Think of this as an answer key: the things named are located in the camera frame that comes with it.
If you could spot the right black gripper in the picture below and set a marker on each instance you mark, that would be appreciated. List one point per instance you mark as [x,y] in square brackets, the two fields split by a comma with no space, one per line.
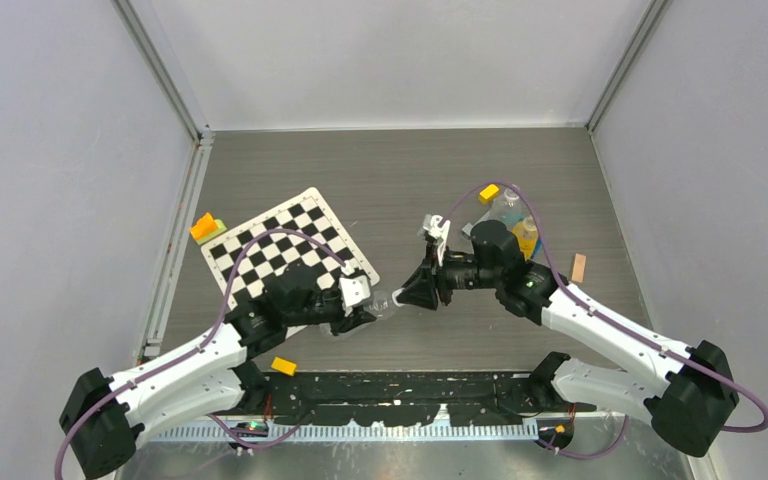
[421,289]

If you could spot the yellow juice bottle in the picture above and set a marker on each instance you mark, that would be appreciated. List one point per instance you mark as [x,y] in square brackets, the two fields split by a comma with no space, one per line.
[527,236]

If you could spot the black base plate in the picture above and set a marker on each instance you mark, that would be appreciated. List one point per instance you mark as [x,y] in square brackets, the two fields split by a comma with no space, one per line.
[400,398]

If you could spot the tan wooden block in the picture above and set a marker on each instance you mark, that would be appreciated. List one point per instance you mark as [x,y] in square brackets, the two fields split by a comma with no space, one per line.
[578,268]

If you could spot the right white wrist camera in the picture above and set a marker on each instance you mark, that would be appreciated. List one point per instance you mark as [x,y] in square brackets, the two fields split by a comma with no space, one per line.
[436,230]

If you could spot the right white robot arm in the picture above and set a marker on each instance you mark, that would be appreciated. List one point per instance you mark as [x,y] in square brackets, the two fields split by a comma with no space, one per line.
[683,392]

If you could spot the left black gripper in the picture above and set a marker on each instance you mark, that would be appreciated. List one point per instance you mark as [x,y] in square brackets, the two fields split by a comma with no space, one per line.
[345,323]

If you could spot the black white chessboard mat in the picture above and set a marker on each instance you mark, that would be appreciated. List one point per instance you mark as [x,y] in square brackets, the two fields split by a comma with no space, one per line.
[269,265]

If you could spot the grey slotted cable duct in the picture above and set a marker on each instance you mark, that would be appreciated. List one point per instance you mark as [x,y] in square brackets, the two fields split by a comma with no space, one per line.
[436,431]

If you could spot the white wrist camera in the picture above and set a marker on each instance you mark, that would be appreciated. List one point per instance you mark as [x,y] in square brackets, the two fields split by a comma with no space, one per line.
[355,287]
[436,230]

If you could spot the yellow block near base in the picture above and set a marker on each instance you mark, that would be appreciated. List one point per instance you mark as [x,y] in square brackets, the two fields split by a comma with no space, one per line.
[284,366]

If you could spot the orange green block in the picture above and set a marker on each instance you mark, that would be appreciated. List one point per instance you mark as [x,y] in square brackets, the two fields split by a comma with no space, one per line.
[206,228]

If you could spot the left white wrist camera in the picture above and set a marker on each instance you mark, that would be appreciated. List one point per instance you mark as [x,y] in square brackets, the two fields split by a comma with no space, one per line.
[355,287]

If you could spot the clear plastic bottle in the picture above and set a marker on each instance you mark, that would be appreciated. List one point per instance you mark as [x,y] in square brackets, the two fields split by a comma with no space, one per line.
[507,208]

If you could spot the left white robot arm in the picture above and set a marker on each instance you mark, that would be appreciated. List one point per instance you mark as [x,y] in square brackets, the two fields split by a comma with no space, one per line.
[108,418]

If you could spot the clear bottle blue cap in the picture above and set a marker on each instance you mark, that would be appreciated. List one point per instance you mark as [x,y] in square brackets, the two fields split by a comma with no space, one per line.
[381,306]

